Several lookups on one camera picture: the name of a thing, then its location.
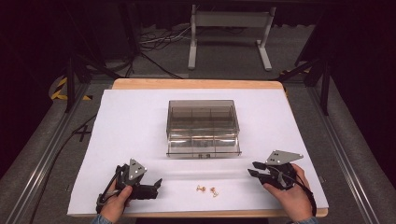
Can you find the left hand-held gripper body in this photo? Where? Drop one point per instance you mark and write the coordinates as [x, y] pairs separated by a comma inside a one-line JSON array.
[[126, 179]]

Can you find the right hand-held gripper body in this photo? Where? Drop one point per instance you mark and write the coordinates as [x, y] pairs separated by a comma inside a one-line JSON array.
[[278, 174]]

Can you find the clear acrylic drawer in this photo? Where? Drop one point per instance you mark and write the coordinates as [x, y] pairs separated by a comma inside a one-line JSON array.
[[204, 144]]

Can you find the person's left hand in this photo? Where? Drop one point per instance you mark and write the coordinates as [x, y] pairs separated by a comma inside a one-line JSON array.
[[113, 203]]

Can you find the person's right hand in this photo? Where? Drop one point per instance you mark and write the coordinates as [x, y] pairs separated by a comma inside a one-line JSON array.
[[292, 199]]

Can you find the white paper sheet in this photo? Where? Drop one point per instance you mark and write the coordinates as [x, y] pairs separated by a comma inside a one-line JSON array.
[[130, 124]]

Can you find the clear acrylic box case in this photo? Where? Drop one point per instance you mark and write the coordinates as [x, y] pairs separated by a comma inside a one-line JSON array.
[[202, 115]]

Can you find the black tripod stand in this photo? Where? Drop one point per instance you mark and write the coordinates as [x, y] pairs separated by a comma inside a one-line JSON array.
[[71, 84], [323, 84]]

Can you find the wooden table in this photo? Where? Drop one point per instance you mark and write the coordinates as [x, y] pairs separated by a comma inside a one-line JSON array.
[[196, 83]]

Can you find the yellow black hazard tape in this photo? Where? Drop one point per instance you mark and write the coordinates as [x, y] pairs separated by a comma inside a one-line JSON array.
[[59, 90]]

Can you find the white metal stand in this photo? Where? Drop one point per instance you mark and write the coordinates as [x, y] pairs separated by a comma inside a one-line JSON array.
[[230, 19]]

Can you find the aluminium floor rail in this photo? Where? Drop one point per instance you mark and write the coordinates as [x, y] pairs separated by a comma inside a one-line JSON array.
[[53, 149], [339, 149]]

